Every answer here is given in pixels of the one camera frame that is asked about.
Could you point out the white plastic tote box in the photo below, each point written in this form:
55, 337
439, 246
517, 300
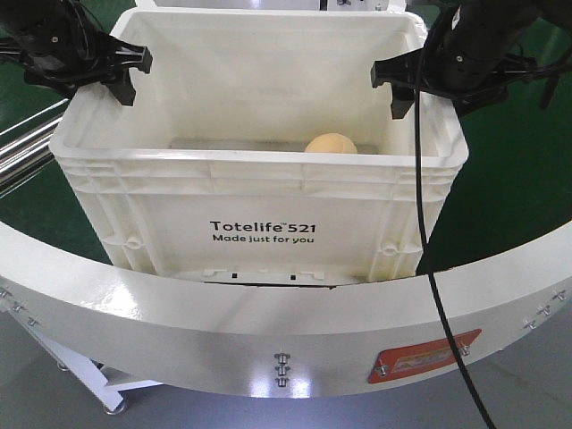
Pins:
206, 176

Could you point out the orange warning label plate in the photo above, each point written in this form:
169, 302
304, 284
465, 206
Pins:
407, 361

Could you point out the white machine frame behind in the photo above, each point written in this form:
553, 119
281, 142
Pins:
285, 5

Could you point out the steel roller rails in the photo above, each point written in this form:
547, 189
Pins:
24, 146

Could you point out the yellow plush fruit toy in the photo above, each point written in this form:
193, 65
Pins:
334, 143

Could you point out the white conveyor support leg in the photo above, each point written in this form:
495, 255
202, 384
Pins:
106, 383

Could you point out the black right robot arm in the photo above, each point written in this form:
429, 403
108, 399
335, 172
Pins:
506, 14

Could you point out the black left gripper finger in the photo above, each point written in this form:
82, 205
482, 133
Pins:
121, 88
121, 55

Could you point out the white curved conveyor rim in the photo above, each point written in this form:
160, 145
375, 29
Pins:
271, 342

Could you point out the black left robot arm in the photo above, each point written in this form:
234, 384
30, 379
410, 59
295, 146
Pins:
46, 15

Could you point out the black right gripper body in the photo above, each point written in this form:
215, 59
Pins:
475, 66

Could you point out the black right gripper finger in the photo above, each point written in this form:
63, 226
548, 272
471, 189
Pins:
403, 99
406, 70

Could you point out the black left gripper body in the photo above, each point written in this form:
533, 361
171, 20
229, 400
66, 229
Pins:
63, 59

